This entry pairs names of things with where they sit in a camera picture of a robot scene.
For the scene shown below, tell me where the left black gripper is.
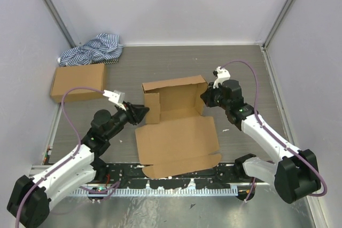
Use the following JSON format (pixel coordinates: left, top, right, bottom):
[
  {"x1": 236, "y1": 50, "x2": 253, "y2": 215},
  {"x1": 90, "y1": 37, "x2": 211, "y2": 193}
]
[{"x1": 106, "y1": 101, "x2": 150, "y2": 139}]

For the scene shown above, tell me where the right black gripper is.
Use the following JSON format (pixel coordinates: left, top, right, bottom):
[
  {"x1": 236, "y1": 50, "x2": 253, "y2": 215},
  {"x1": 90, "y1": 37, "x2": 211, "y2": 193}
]
[{"x1": 201, "y1": 81, "x2": 230, "y2": 110}]

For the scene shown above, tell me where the brown cardboard box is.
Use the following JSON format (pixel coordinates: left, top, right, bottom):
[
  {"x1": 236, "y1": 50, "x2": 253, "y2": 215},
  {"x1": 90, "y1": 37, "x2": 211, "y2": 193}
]
[{"x1": 50, "y1": 64, "x2": 106, "y2": 103}]

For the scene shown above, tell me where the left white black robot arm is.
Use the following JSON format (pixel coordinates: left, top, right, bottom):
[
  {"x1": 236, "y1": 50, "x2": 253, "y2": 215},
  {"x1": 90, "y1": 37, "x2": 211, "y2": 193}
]
[{"x1": 7, "y1": 102, "x2": 150, "y2": 227}]

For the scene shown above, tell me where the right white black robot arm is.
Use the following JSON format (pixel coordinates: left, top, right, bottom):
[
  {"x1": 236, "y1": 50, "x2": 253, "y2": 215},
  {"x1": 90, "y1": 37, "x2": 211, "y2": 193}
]
[{"x1": 200, "y1": 80, "x2": 322, "y2": 203}]

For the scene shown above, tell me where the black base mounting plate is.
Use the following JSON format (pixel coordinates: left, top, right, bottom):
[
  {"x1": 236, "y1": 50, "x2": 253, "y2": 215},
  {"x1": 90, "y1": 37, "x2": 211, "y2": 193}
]
[{"x1": 91, "y1": 162, "x2": 253, "y2": 190}]

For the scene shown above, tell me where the blue white striped cloth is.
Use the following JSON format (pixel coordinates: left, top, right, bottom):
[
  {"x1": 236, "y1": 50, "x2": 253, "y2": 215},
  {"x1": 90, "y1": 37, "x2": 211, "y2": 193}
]
[{"x1": 57, "y1": 33, "x2": 124, "y2": 67}]

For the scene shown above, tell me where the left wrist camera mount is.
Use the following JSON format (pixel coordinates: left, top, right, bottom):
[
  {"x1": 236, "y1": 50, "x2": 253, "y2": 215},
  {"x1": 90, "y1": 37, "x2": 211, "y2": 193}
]
[{"x1": 103, "y1": 90, "x2": 126, "y2": 111}]

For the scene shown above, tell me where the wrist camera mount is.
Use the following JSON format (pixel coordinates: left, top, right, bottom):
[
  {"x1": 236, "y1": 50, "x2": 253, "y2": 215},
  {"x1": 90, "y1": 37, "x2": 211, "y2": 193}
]
[
  {"x1": 213, "y1": 66, "x2": 230, "y2": 89},
  {"x1": 103, "y1": 90, "x2": 126, "y2": 111}
]

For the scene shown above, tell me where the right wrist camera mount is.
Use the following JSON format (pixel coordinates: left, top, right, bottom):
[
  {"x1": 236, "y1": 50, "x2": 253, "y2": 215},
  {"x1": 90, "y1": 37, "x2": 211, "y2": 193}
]
[{"x1": 213, "y1": 66, "x2": 230, "y2": 89}]

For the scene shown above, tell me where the aluminium front rail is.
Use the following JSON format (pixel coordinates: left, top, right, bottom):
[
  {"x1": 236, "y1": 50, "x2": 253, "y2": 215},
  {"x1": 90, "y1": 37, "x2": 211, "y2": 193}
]
[{"x1": 26, "y1": 162, "x2": 318, "y2": 186}]

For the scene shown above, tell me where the slotted grey cable duct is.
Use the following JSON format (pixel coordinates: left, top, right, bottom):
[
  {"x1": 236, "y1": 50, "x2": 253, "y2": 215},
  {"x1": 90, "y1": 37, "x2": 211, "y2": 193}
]
[{"x1": 38, "y1": 186, "x2": 238, "y2": 197}]

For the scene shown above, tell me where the right aluminium frame post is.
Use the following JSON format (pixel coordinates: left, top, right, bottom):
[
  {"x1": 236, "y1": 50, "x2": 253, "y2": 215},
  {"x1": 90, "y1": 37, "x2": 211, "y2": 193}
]
[{"x1": 261, "y1": 0, "x2": 295, "y2": 50}]

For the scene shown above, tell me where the aluminium frame post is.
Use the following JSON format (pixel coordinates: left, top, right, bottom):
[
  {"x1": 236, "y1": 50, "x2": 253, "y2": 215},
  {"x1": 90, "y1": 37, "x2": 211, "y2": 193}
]
[
  {"x1": 261, "y1": 0, "x2": 295, "y2": 50},
  {"x1": 42, "y1": 0, "x2": 76, "y2": 48}
]

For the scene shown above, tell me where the left aluminium frame post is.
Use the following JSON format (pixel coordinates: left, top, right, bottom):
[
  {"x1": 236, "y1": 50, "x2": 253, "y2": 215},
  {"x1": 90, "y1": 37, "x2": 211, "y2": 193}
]
[{"x1": 42, "y1": 0, "x2": 76, "y2": 48}]

